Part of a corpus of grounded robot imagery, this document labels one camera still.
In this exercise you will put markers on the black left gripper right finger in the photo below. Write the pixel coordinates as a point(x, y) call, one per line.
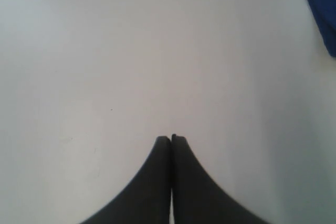
point(196, 197)

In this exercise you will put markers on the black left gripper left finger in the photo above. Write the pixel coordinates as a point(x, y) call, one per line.
point(147, 197)

